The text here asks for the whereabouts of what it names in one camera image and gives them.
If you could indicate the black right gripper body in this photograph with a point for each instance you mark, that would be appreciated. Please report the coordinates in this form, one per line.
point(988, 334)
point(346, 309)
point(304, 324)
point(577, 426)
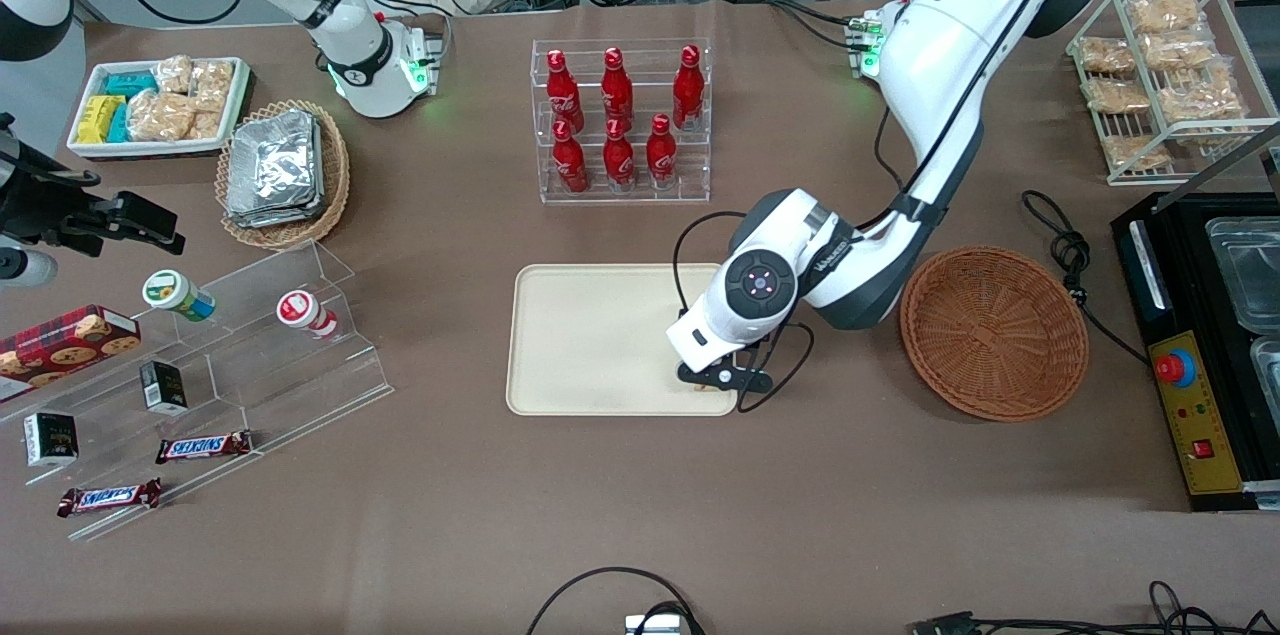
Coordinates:
point(42, 198)

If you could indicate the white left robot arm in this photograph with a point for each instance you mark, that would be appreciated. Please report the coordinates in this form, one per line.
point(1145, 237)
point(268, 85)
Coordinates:
point(940, 65)

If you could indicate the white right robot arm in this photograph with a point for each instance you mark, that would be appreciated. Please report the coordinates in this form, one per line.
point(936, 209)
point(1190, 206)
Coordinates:
point(350, 65)

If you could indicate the white rectangular snack tray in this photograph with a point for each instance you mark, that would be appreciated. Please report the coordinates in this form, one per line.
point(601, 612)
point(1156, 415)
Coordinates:
point(100, 150)

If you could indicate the cream plastic tray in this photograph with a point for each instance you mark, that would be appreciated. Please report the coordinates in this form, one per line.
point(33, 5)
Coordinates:
point(590, 340)

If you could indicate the oval tan wicker basket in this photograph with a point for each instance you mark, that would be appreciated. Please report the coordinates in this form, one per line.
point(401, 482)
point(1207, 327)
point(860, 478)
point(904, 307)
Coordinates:
point(335, 185)

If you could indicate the round brown wicker basket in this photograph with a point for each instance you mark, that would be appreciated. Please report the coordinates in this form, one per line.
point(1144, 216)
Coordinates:
point(990, 335)

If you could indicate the green lid snack cup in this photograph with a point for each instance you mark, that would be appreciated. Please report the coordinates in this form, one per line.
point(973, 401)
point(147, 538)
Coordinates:
point(178, 295)

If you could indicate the teal snack pack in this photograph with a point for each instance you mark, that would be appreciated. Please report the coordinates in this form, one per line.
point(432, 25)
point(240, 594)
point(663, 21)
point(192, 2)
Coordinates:
point(130, 84)
point(119, 125)

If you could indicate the clear rice cracker bag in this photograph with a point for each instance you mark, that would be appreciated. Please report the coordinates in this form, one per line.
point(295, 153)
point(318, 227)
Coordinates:
point(160, 117)
point(205, 125)
point(212, 85)
point(174, 74)

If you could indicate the yellow snack pack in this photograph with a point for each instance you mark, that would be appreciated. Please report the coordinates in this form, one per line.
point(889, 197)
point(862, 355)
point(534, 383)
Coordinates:
point(97, 118)

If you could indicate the silver foil pack stack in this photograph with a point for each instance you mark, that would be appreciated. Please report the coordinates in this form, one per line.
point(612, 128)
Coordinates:
point(275, 165)

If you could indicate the red tartan cookie box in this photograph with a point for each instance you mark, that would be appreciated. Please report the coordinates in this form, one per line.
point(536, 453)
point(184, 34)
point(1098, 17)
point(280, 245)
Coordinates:
point(65, 347)

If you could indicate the small black box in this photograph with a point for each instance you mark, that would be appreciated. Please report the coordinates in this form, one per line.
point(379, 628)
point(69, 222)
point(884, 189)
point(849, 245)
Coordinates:
point(50, 439)
point(163, 387)

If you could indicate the red lid snack cup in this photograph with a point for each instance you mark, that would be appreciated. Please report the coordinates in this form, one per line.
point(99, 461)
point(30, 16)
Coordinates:
point(305, 312)

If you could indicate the clear acrylic stepped display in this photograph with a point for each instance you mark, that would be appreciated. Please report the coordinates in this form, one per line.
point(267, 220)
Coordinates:
point(280, 385)

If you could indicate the clear acrylic bottle rack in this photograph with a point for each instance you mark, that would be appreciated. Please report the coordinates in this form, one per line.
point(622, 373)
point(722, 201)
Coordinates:
point(690, 170)

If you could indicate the brown snickers bar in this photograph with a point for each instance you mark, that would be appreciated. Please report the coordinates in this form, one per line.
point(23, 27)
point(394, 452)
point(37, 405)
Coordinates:
point(108, 497)
point(203, 447)

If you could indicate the red cola bottle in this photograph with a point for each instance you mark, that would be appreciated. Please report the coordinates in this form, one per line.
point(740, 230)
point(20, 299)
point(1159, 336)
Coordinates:
point(661, 157)
point(618, 160)
point(616, 93)
point(570, 163)
point(687, 93)
point(563, 95)

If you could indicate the red emergency stop button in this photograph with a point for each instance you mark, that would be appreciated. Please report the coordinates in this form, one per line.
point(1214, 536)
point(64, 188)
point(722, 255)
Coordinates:
point(1176, 369)

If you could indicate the bagged bread snack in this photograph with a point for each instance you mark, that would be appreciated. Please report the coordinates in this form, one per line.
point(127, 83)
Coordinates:
point(1200, 103)
point(1180, 50)
point(1115, 95)
point(1135, 153)
point(1105, 55)
point(1163, 12)

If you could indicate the steel food pan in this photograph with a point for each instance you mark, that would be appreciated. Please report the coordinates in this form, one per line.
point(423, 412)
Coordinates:
point(1245, 270)
point(1268, 370)

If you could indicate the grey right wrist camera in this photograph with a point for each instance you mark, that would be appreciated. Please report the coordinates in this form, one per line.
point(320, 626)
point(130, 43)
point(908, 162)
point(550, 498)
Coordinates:
point(25, 267)

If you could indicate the silver metal camera mount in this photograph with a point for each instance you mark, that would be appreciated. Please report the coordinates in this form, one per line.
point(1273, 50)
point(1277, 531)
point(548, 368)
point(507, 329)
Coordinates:
point(655, 625)

